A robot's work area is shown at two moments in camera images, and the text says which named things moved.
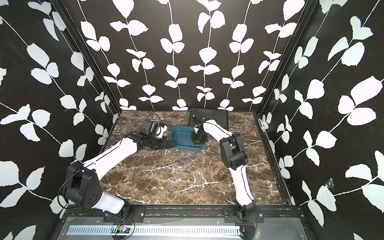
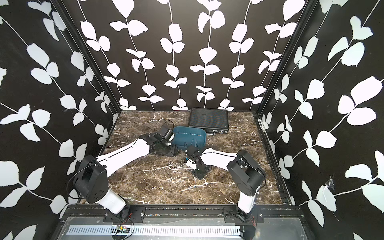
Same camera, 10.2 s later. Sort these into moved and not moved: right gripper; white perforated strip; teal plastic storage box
Moved: right gripper
Not moved: teal plastic storage box; white perforated strip
